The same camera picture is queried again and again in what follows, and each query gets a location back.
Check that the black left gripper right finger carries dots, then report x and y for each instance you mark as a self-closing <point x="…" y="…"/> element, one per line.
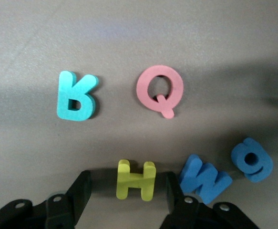
<point x="188" y="214"/>

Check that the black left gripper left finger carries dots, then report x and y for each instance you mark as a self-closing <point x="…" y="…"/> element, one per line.
<point x="57" y="214"/>

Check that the teal foam letter R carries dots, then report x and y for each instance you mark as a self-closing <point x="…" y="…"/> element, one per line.
<point x="64" y="105"/>

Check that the yellow foam letter H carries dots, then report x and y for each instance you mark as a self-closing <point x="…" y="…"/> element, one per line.
<point x="135" y="182"/>

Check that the blue foam letter W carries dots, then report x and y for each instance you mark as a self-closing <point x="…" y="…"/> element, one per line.
<point x="200" y="183"/>

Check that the blue foam letter g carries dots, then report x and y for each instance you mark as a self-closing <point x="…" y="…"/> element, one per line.
<point x="237" y="156"/>

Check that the pink foam letter Q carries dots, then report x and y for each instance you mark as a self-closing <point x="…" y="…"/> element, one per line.
<point x="142" y="88"/>

